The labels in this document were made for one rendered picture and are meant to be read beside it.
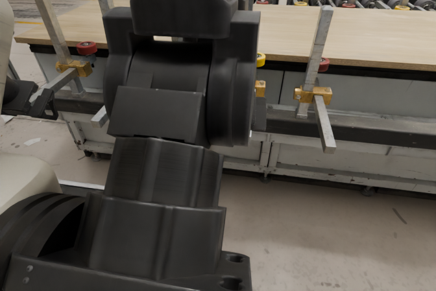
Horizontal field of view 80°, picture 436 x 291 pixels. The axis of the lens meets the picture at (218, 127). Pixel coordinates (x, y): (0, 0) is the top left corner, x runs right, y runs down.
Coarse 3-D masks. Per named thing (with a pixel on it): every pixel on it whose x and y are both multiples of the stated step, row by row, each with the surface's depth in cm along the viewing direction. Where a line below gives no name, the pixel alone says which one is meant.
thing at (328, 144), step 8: (320, 96) 98; (320, 104) 93; (320, 112) 90; (320, 120) 86; (328, 120) 86; (320, 128) 85; (328, 128) 83; (320, 136) 84; (328, 136) 80; (328, 144) 77; (328, 152) 78
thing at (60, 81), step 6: (84, 60) 114; (90, 60) 117; (66, 72) 106; (72, 72) 107; (54, 78) 102; (60, 78) 102; (66, 78) 104; (72, 78) 107; (48, 84) 98; (54, 84) 98; (60, 84) 101; (42, 90) 95; (54, 90) 98; (36, 96) 92
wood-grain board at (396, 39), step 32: (96, 0) 179; (128, 0) 179; (32, 32) 129; (64, 32) 129; (96, 32) 129; (288, 32) 129; (352, 32) 129; (384, 32) 129; (416, 32) 129; (352, 64) 106; (384, 64) 104; (416, 64) 102
